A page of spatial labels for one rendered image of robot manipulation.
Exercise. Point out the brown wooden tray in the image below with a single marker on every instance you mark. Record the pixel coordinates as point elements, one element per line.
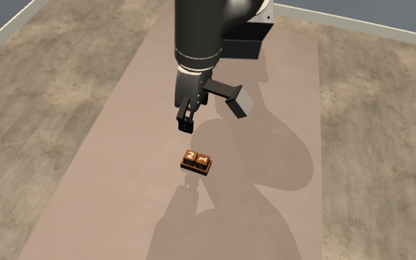
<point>196,170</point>

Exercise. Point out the orange number cube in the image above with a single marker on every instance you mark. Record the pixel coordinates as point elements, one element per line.
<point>190,158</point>
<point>202,162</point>

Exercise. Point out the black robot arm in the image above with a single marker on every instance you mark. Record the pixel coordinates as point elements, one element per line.
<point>199,29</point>

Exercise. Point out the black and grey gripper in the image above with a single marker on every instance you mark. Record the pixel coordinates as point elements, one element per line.
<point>189,89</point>

